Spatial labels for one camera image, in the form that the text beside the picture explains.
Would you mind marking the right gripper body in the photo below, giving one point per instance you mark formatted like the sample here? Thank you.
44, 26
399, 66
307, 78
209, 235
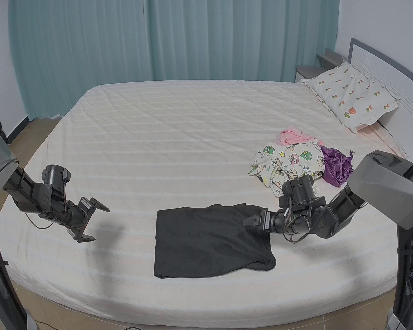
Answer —
277, 222

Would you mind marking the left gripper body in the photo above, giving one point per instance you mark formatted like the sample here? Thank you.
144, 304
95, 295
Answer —
77, 217

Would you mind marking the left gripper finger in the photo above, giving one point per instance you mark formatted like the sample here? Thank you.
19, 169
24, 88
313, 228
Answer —
84, 238
99, 205

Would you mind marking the black T-shirt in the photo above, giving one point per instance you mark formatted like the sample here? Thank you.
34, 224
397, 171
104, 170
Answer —
210, 242

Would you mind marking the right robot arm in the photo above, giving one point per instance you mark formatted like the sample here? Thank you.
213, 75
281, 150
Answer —
382, 191

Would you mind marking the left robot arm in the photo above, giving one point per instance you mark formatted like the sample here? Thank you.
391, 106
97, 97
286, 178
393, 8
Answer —
24, 194

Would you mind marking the bed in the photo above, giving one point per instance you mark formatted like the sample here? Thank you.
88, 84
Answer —
175, 132

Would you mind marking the white printed garment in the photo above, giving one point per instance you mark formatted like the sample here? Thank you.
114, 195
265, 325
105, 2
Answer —
289, 162

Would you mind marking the purple garment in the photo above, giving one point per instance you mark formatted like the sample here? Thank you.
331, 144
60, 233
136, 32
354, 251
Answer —
335, 168

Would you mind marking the pink garment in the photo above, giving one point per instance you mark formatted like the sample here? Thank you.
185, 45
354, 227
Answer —
296, 136

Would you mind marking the white printed pillow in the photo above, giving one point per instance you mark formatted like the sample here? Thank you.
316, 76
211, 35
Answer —
351, 95

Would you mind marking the grey white bedside table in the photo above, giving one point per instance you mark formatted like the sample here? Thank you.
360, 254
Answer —
308, 74

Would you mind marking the blue-green curtain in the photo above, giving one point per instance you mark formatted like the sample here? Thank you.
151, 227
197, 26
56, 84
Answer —
244, 29
82, 46

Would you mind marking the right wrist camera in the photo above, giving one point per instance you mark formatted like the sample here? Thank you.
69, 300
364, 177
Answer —
299, 189

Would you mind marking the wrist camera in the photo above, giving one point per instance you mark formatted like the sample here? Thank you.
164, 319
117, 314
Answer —
299, 189
55, 177

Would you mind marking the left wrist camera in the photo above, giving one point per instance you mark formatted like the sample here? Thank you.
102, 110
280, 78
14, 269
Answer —
55, 177

